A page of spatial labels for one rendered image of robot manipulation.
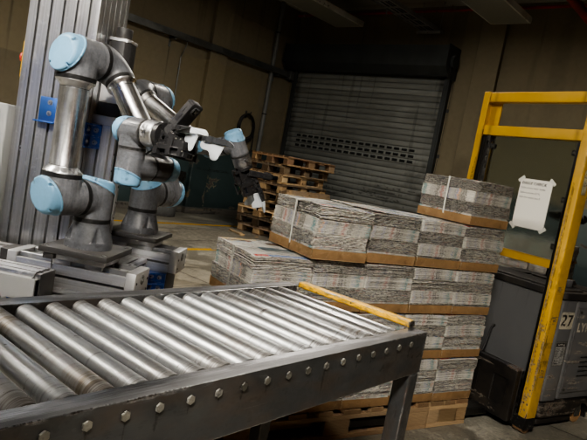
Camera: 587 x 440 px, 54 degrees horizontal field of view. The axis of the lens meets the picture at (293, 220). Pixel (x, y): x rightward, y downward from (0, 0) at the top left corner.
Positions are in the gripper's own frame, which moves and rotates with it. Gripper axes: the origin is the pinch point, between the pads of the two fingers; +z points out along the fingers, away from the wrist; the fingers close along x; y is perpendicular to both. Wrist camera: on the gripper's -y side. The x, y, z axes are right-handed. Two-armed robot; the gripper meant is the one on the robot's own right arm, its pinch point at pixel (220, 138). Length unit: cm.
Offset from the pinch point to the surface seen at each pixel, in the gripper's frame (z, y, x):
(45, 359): 9, 51, 44
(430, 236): 16, 4, -154
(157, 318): 3.1, 46.1, 9.9
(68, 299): -15, 47, 21
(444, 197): 10, -19, -182
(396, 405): 47, 60, -49
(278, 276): -22, 37, -87
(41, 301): -16, 48, 27
